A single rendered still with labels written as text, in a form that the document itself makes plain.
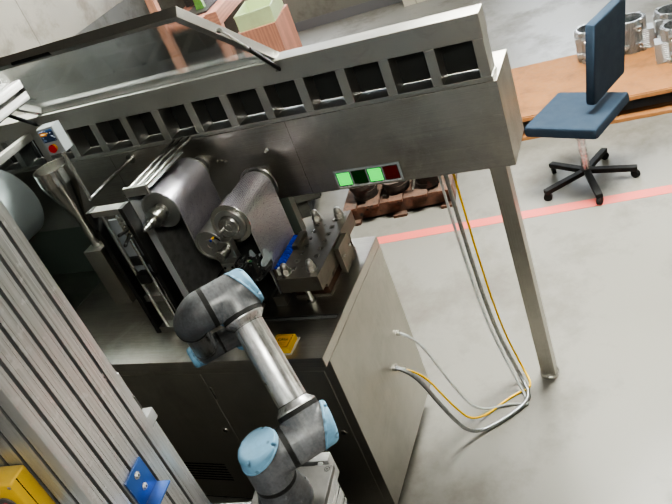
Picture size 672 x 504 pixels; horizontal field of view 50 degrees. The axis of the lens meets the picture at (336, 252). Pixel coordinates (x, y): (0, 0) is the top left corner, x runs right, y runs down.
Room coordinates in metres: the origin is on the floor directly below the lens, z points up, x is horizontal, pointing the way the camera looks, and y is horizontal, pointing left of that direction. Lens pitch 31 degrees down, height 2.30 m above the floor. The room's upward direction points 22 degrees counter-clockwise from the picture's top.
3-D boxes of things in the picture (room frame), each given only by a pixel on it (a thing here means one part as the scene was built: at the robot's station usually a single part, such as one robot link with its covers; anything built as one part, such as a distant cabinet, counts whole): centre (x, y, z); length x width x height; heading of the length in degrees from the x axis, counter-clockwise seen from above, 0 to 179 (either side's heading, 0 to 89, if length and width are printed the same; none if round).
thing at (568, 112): (3.54, -1.53, 0.49); 0.57 x 0.54 x 0.98; 58
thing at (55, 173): (2.67, 0.86, 1.50); 0.14 x 0.14 x 0.06
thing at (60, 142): (2.52, 0.75, 1.66); 0.07 x 0.07 x 0.10; 67
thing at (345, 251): (2.23, -0.03, 0.96); 0.10 x 0.03 x 0.11; 150
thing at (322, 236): (2.27, 0.06, 1.00); 0.40 x 0.16 x 0.06; 150
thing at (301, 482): (1.39, 0.37, 0.87); 0.15 x 0.15 x 0.10
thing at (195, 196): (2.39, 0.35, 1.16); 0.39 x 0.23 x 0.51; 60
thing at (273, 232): (2.29, 0.18, 1.11); 0.23 x 0.01 x 0.18; 150
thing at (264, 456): (1.39, 0.37, 0.98); 0.13 x 0.12 x 0.14; 104
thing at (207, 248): (2.38, 0.33, 1.17); 0.26 x 0.12 x 0.12; 150
